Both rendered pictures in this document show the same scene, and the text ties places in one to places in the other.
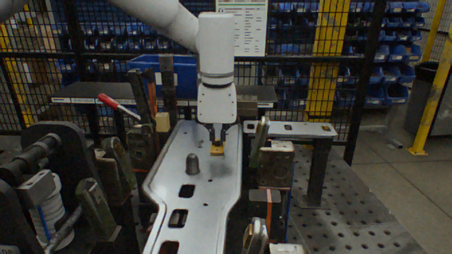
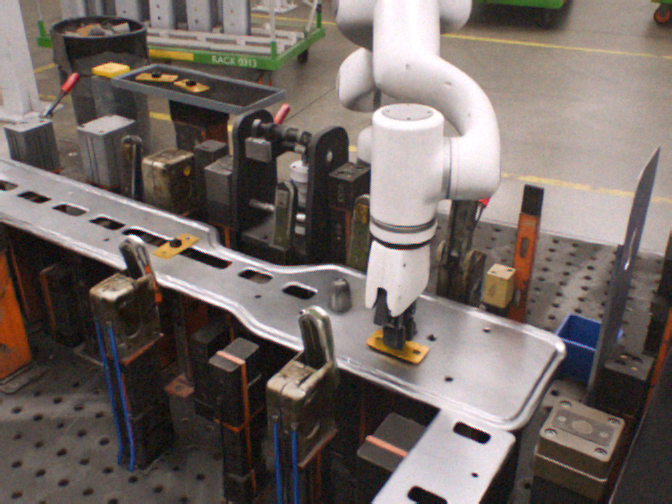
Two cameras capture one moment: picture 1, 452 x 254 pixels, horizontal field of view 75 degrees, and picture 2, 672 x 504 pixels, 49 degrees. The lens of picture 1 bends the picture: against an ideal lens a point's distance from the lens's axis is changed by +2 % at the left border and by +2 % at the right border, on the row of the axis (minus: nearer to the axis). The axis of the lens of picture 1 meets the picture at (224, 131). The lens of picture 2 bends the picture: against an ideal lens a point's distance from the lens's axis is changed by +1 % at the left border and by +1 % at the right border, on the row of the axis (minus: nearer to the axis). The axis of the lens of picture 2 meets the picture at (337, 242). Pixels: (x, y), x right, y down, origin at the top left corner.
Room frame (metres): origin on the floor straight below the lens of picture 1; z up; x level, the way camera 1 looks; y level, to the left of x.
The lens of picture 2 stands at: (1.04, -0.75, 1.64)
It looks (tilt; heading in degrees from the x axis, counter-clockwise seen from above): 29 degrees down; 118
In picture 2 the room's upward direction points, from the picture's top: straight up
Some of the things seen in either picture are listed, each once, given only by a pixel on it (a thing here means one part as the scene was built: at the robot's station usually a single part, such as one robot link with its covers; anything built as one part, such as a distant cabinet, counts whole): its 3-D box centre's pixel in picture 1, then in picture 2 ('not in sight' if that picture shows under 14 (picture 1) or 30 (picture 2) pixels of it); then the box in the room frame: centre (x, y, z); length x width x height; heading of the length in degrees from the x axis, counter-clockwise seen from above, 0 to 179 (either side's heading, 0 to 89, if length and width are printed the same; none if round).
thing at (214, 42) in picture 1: (216, 42); (409, 163); (0.72, 0.02, 1.28); 0.09 x 0.08 x 0.13; 25
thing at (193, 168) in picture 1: (192, 164); (340, 296); (0.60, 0.08, 1.02); 0.03 x 0.03 x 0.07
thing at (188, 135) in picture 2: not in sight; (207, 187); (0.05, 0.45, 0.92); 0.10 x 0.08 x 0.45; 176
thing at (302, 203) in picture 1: (317, 169); not in sight; (0.85, -0.32, 0.84); 0.11 x 0.06 x 0.29; 86
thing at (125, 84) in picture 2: not in sight; (197, 87); (0.05, 0.45, 1.16); 0.37 x 0.14 x 0.02; 176
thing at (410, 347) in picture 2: (217, 144); (397, 343); (0.72, 0.02, 1.01); 0.08 x 0.04 x 0.01; 176
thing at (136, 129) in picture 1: (147, 181); (454, 342); (0.74, 0.23, 0.88); 0.07 x 0.06 x 0.35; 86
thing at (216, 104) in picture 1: (217, 99); (401, 264); (0.72, 0.02, 1.14); 0.10 x 0.07 x 0.11; 86
